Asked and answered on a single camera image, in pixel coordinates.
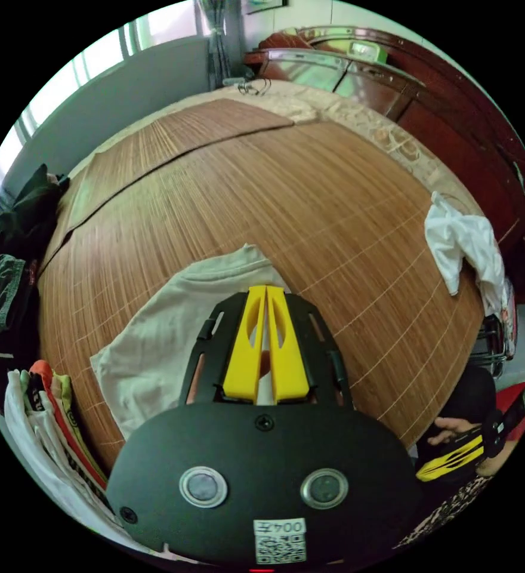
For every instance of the stack of folded clothes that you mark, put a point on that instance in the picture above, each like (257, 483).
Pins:
(52, 416)

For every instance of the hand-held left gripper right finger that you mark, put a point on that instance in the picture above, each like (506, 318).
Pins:
(289, 367)

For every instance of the bed with woven mat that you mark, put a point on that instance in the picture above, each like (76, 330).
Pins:
(334, 201)

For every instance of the white garment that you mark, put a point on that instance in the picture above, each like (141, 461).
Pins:
(455, 241)

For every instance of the person's body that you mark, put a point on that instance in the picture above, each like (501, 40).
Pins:
(519, 403)

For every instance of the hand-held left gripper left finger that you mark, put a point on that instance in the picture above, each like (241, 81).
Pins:
(241, 358)

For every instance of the dark red wooden cupboard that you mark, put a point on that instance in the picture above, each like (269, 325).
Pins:
(446, 112)

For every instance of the person's right hand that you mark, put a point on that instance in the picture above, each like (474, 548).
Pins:
(452, 429)

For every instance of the window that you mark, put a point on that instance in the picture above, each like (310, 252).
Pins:
(88, 67)

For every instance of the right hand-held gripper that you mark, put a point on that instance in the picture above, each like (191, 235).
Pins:
(495, 434)

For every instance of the heap of dark clothes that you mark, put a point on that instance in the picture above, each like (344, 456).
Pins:
(16, 233)

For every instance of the beige t-shirt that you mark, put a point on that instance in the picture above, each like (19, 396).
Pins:
(155, 340)

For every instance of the grey curtain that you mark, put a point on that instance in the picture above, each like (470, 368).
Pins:
(220, 40)

